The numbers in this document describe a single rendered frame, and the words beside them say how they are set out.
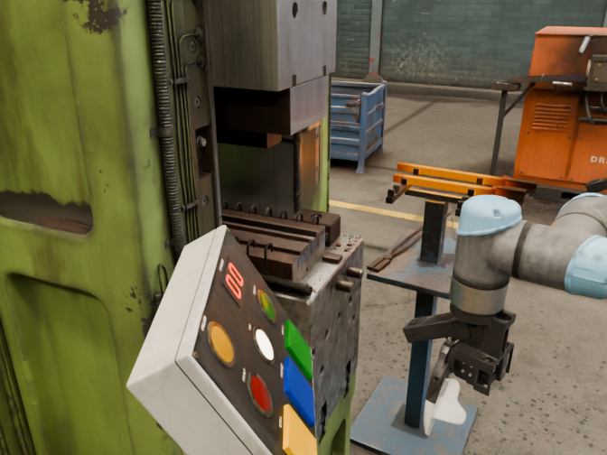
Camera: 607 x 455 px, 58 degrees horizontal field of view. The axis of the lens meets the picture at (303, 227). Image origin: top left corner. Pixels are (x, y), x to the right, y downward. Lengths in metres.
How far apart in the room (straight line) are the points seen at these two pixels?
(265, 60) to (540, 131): 3.78
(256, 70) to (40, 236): 0.52
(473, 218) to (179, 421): 0.43
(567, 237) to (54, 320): 1.06
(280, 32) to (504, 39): 7.76
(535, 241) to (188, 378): 0.44
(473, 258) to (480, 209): 0.07
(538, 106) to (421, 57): 4.56
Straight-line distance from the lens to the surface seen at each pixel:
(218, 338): 0.64
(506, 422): 2.37
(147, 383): 0.61
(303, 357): 0.88
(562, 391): 2.61
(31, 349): 1.41
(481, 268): 0.74
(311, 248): 1.31
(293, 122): 1.12
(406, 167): 1.90
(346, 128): 4.99
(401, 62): 9.09
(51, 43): 1.08
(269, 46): 1.04
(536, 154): 4.72
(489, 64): 8.78
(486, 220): 0.72
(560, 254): 0.71
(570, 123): 4.65
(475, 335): 0.82
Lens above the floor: 1.54
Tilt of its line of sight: 24 degrees down
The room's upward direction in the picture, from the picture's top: straight up
